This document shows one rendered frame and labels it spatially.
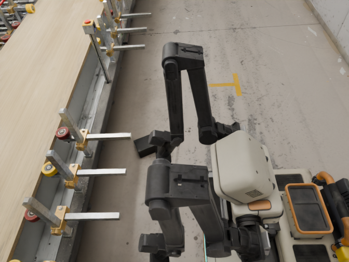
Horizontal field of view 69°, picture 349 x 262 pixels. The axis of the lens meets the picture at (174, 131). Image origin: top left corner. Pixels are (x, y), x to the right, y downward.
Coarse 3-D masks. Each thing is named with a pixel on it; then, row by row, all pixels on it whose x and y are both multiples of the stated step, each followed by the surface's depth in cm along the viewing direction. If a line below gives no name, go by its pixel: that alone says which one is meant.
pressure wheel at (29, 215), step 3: (27, 210) 124; (24, 213) 124; (27, 213) 123; (30, 213) 124; (24, 216) 123; (27, 216) 122; (30, 216) 123; (33, 216) 122; (36, 216) 122; (27, 219) 122; (30, 219) 121; (33, 219) 122; (36, 219) 123
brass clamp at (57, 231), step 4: (64, 208) 129; (68, 208) 132; (56, 212) 128; (60, 212) 128; (64, 212) 128; (68, 212) 131; (60, 216) 127; (64, 216) 128; (64, 220) 127; (60, 224) 124; (64, 224) 127; (52, 228) 123; (56, 228) 123; (60, 228) 123; (64, 228) 127; (52, 232) 122; (56, 232) 122; (60, 232) 123
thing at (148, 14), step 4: (148, 12) 250; (112, 16) 250; (120, 16) 250; (124, 16) 250; (128, 16) 250; (132, 16) 250; (136, 16) 250; (140, 16) 250; (144, 16) 250; (148, 16) 250
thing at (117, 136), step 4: (72, 136) 159; (88, 136) 158; (92, 136) 158; (96, 136) 157; (100, 136) 157; (104, 136) 157; (108, 136) 157; (112, 136) 157; (116, 136) 156; (120, 136) 156; (124, 136) 156; (128, 136) 156; (64, 140) 159; (68, 140) 159; (72, 140) 159; (88, 140) 159; (92, 140) 159
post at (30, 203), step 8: (24, 200) 102; (32, 200) 104; (32, 208) 105; (40, 208) 109; (40, 216) 112; (48, 216) 115; (56, 216) 121; (48, 224) 120; (56, 224) 121; (64, 232) 130
